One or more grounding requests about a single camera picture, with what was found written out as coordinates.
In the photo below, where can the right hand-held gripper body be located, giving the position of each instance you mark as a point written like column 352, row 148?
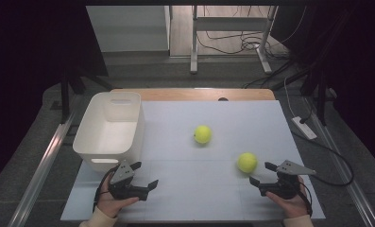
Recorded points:
column 286, row 184

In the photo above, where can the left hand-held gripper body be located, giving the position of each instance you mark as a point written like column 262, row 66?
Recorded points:
column 122, row 176

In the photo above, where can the yellow tennis ball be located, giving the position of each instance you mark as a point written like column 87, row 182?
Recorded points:
column 247, row 162
column 202, row 134

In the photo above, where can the white plastic storage bin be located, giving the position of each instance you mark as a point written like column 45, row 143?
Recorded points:
column 108, row 138

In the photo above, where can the person's right hand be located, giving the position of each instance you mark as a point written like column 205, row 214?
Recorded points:
column 290, row 205

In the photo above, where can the person's left hand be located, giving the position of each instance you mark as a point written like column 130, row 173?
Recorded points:
column 111, row 205

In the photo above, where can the white power strip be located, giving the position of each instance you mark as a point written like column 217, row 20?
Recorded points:
column 304, row 128

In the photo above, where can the black plug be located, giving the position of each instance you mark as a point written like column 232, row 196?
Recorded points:
column 304, row 119

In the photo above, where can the black metal stand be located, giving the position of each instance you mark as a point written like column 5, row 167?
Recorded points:
column 64, row 94
column 321, row 94

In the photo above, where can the wooden table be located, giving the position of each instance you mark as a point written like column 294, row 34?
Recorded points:
column 191, row 94

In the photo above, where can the dark curtain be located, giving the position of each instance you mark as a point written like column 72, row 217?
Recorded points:
column 361, row 78
column 21, row 78

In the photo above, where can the white cabinet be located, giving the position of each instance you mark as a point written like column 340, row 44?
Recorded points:
column 128, row 28

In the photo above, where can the aluminium rail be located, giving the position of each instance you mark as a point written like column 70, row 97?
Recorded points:
column 40, row 170
column 349, row 176

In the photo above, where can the white metal desk frame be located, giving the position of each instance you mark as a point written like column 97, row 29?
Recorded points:
column 229, row 23

